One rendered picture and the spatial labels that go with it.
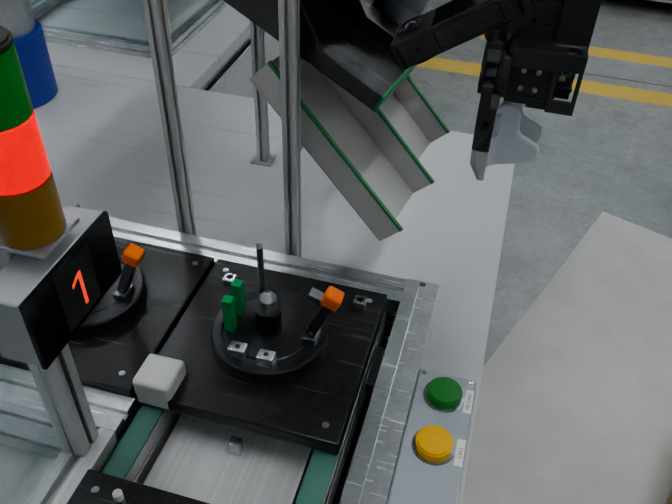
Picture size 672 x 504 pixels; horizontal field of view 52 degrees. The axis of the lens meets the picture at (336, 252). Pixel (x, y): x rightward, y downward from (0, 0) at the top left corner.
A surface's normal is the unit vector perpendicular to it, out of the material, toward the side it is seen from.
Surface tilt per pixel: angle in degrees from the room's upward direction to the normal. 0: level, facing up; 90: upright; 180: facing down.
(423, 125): 90
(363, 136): 45
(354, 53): 25
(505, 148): 93
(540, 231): 0
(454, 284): 0
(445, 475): 0
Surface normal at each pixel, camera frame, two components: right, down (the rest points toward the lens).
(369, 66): 0.40, -0.56
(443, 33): -0.22, 0.64
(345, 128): 0.65, -0.32
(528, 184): 0.03, -0.76
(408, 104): -0.44, 0.58
